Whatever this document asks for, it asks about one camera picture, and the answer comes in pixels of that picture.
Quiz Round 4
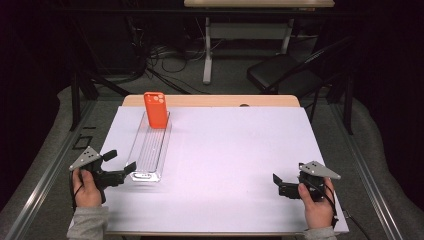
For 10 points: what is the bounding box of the hand-held gripper black cable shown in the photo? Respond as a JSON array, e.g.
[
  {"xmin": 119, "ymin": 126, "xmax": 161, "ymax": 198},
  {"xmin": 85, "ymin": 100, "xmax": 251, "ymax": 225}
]
[
  {"xmin": 307, "ymin": 178, "xmax": 340, "ymax": 230},
  {"xmin": 68, "ymin": 169, "xmax": 85, "ymax": 213}
]

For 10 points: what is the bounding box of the white table mat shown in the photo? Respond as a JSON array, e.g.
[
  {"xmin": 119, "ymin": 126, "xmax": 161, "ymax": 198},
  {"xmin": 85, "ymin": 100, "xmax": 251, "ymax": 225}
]
[{"xmin": 68, "ymin": 105, "xmax": 350, "ymax": 234}]

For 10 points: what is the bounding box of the clear plastic tray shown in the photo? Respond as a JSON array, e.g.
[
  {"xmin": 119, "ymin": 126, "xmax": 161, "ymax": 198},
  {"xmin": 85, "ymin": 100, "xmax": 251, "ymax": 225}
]
[{"xmin": 125, "ymin": 110, "xmax": 173, "ymax": 183}]

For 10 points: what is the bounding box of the bundle of floor cables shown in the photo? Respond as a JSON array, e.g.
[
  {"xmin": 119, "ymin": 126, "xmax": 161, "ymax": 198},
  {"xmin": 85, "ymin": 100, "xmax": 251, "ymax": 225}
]
[{"xmin": 126, "ymin": 16, "xmax": 228, "ymax": 96}]

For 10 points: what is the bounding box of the black metal stand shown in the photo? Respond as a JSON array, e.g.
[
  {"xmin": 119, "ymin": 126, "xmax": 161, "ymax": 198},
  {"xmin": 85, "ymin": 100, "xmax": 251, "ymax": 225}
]
[
  {"xmin": 328, "ymin": 71, "xmax": 355, "ymax": 136},
  {"xmin": 69, "ymin": 68, "xmax": 132, "ymax": 132}
]

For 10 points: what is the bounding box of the right hand-held gripper black cable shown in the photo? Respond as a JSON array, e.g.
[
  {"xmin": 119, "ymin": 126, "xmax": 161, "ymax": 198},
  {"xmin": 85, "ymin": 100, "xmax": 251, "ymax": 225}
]
[{"xmin": 307, "ymin": 178, "xmax": 340, "ymax": 230}]

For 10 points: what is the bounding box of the left hand-held gripper black cable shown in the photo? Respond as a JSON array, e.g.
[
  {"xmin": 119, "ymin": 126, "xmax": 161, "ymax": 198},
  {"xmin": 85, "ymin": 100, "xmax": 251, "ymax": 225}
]
[{"xmin": 68, "ymin": 169, "xmax": 85, "ymax": 213}]

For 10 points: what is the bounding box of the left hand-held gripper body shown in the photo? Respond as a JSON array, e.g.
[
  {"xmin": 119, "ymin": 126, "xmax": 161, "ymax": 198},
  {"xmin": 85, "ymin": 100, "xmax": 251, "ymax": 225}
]
[{"xmin": 68, "ymin": 145, "xmax": 128, "ymax": 205}]

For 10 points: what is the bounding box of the orange phone case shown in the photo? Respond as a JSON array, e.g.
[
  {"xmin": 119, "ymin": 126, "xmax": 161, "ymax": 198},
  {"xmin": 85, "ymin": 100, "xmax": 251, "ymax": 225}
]
[{"xmin": 143, "ymin": 91, "xmax": 169, "ymax": 130}]

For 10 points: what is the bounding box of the person's left hand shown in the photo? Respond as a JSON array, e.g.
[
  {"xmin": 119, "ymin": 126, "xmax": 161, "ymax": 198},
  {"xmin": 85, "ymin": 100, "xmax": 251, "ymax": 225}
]
[{"xmin": 71, "ymin": 167, "xmax": 103, "ymax": 209}]

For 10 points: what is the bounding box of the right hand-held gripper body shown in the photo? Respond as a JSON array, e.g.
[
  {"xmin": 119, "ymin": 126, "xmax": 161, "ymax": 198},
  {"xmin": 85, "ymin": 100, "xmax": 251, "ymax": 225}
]
[{"xmin": 278, "ymin": 160, "xmax": 342, "ymax": 203}]

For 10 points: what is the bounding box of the black folding chair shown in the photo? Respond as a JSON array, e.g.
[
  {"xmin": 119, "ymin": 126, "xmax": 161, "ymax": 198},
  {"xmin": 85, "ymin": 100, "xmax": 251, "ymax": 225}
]
[{"xmin": 246, "ymin": 35, "xmax": 355, "ymax": 124}]

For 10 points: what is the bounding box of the white-legged desk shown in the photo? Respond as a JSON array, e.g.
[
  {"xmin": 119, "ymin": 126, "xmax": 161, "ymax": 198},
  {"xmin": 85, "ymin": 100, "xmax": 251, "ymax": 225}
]
[{"xmin": 183, "ymin": 0, "xmax": 335, "ymax": 85}]

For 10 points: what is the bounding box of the person's right hand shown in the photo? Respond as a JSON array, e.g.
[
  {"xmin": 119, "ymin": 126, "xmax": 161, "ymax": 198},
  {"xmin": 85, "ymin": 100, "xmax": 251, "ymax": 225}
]
[{"xmin": 297, "ymin": 178, "xmax": 336, "ymax": 231}]

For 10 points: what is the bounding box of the thin black cable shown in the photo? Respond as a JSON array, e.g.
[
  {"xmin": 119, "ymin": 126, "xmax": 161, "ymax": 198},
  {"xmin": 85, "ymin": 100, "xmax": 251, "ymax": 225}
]
[{"xmin": 343, "ymin": 209, "xmax": 372, "ymax": 240}]

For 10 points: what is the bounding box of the aluminium floor rail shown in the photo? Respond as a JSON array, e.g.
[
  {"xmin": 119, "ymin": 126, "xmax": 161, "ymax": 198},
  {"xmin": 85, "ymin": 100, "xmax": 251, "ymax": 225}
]
[
  {"xmin": 328, "ymin": 102, "xmax": 406, "ymax": 240},
  {"xmin": 0, "ymin": 99, "xmax": 98, "ymax": 240}
]

